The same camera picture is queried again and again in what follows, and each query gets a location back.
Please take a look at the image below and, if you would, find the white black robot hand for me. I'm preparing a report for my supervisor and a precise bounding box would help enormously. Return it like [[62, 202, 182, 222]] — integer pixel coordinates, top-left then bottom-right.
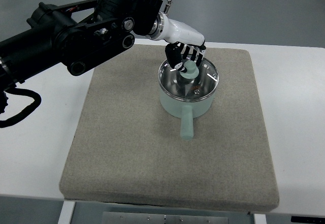
[[158, 15, 206, 73]]

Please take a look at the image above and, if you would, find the glass lid with green knob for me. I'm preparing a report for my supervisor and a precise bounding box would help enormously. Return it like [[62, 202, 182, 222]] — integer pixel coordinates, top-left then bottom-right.
[[158, 58, 219, 102]]

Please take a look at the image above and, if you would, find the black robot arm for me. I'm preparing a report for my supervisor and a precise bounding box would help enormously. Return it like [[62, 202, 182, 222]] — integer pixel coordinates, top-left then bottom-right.
[[1, 0, 163, 91]]

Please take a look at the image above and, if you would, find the mint green saucepan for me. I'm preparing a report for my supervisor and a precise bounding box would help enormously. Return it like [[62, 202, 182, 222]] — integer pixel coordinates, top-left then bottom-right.
[[159, 86, 216, 141]]

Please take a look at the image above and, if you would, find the beige fabric mat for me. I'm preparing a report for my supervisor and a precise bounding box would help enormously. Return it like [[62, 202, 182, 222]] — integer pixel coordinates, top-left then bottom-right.
[[59, 45, 279, 212]]

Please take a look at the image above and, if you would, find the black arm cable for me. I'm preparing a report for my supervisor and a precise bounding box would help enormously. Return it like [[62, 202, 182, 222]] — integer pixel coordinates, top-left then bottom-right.
[[0, 88, 42, 129]]

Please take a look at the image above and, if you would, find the grey metal base plate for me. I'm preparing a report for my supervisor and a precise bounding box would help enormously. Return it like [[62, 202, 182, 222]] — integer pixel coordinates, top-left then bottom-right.
[[101, 212, 229, 224]]

